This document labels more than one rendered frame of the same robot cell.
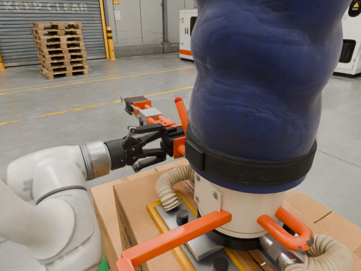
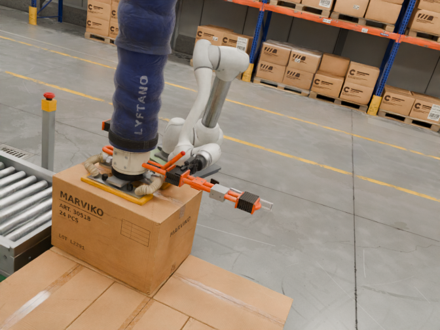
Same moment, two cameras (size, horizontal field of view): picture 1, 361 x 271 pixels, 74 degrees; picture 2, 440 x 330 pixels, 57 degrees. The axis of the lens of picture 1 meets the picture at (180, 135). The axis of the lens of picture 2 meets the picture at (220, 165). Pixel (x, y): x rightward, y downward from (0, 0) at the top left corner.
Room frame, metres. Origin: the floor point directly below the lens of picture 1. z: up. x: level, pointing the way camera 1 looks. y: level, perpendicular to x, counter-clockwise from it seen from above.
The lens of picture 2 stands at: (1.96, -0.98, 1.93)
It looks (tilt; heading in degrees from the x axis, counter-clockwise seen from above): 24 degrees down; 138
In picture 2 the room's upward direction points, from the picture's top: 12 degrees clockwise
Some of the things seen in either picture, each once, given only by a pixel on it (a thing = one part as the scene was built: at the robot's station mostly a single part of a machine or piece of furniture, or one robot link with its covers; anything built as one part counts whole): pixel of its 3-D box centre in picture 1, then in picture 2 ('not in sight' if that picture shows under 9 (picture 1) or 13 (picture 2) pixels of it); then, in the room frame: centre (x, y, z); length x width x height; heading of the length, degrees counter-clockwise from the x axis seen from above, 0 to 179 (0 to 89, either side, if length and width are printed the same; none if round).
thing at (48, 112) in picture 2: not in sight; (47, 167); (-0.66, -0.18, 0.50); 0.07 x 0.07 x 1.00; 31
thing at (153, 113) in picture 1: (150, 117); (219, 192); (0.80, 0.11, 1.08); 0.07 x 0.07 x 0.04; 29
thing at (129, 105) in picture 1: (130, 111); (240, 194); (0.85, 0.19, 1.09); 0.31 x 0.03 x 0.05; 29
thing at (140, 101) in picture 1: (138, 104); (247, 203); (0.92, 0.17, 1.09); 0.08 x 0.07 x 0.05; 29
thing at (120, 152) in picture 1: (124, 151); (195, 165); (0.55, 0.15, 1.09); 0.09 x 0.07 x 0.08; 121
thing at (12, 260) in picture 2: not in sight; (63, 235); (0.09, -0.32, 0.47); 0.70 x 0.03 x 0.15; 121
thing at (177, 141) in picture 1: (180, 140); (177, 175); (0.62, 0.00, 1.08); 0.10 x 0.08 x 0.06; 119
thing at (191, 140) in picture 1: (245, 140); (133, 135); (0.40, -0.12, 1.20); 0.23 x 0.23 x 0.04
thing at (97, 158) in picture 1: (95, 159); (201, 160); (0.51, 0.21, 1.09); 0.09 x 0.06 x 0.09; 31
